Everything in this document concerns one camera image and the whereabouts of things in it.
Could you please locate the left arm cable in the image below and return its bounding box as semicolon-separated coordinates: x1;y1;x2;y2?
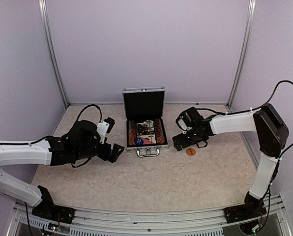
0;104;105;168

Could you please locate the orange chip row in case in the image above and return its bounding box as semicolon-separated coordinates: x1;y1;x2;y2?
128;129;136;146

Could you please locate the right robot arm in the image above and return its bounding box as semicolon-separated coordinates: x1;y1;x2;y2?
173;103;289;218

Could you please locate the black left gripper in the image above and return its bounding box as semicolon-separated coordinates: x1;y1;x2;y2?
75;140;124;163

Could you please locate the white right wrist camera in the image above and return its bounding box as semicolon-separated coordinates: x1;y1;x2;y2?
176;114;192;134

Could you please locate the blue small blind button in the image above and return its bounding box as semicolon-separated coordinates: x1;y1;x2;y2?
134;137;144;145

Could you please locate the aluminium corner post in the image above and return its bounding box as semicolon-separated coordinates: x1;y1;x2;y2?
227;0;256;109
38;0;69;109

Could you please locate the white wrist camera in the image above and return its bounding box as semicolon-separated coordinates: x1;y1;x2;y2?
176;114;192;134
97;117;115;144

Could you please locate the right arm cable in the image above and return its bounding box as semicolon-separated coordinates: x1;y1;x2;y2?
178;80;293;158

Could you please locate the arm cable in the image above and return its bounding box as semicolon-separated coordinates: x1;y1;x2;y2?
178;80;293;158
0;104;105;168

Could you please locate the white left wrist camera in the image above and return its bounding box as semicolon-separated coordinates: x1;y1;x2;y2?
97;117;115;144

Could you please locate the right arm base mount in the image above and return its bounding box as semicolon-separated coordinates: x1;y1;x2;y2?
223;192;267;224

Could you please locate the aluminium poker case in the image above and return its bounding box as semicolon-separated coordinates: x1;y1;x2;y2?
122;87;169;158

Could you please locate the blue playing card deck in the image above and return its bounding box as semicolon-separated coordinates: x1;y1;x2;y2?
136;120;154;133

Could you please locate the brown black chip row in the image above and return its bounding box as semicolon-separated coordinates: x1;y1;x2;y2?
154;119;165;144

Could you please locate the purple chip row in case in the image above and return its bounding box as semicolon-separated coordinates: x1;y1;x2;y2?
128;120;136;130

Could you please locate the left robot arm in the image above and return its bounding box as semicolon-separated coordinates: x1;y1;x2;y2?
0;119;124;219

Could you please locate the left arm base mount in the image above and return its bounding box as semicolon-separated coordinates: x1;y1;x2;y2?
32;185;76;224

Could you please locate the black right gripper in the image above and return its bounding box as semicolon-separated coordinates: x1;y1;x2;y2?
172;127;204;151

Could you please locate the right aluminium corner post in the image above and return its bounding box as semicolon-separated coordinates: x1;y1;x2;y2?
227;0;256;109

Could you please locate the black red triangle button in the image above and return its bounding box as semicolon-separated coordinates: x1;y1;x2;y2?
136;123;149;133

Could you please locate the left aluminium corner post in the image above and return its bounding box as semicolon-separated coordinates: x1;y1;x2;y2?
38;0;69;109

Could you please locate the orange big blind button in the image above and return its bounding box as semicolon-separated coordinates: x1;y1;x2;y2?
186;148;196;156

